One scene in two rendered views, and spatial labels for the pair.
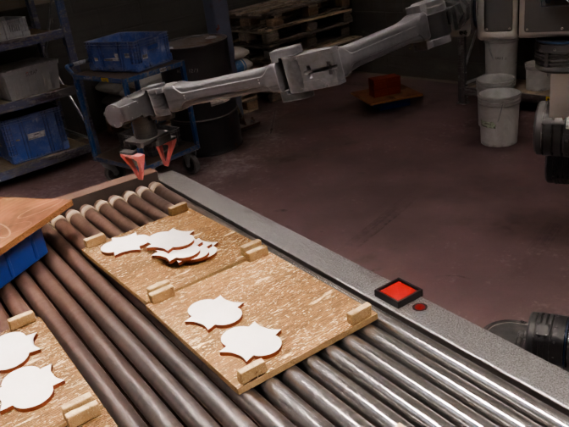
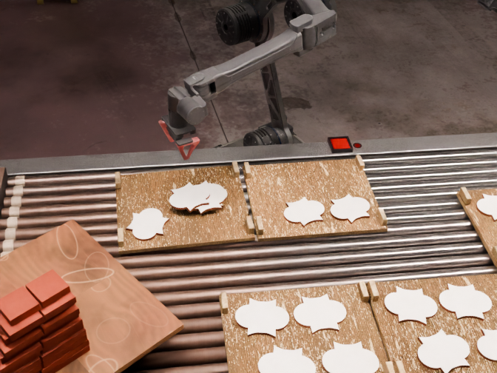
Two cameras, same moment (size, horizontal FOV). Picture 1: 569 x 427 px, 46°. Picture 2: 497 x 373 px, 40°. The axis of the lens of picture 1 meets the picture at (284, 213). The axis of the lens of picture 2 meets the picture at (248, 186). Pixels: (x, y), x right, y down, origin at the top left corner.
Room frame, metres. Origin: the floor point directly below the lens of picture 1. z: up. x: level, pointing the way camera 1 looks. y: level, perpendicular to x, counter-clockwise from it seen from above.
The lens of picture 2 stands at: (0.81, 1.70, 2.40)
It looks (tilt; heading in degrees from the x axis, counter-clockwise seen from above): 41 degrees down; 293
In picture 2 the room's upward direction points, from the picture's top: 3 degrees clockwise
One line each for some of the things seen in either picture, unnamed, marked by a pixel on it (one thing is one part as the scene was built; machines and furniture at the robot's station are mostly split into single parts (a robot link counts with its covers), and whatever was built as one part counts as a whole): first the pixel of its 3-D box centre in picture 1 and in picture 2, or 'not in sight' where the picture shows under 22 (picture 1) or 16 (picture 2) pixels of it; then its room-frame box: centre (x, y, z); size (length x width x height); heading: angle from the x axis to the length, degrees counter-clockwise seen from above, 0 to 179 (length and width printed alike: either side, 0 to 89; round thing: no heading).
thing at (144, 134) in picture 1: (145, 128); (178, 117); (1.61, 0.32, 1.27); 0.10 x 0.07 x 0.07; 144
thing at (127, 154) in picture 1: (140, 160); (184, 143); (1.58, 0.34, 1.20); 0.07 x 0.07 x 0.09; 54
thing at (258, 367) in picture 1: (251, 370); (381, 216); (1.02, 0.10, 0.95); 0.06 x 0.02 x 0.03; 122
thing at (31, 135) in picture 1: (28, 131); not in sight; (5.44, 2.03, 0.32); 0.50 x 0.41 x 0.37; 126
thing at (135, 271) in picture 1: (171, 251); (182, 206); (1.61, 0.32, 0.93); 0.41 x 0.35 x 0.02; 34
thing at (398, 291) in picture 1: (398, 293); (339, 144); (1.26, -0.23, 0.92); 0.06 x 0.06 x 0.01; 32
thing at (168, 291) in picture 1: (162, 294); (259, 225); (1.35, 0.31, 0.95); 0.06 x 0.02 x 0.03; 122
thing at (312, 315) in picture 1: (256, 311); (311, 197); (1.25, 0.09, 0.93); 0.41 x 0.35 x 0.02; 32
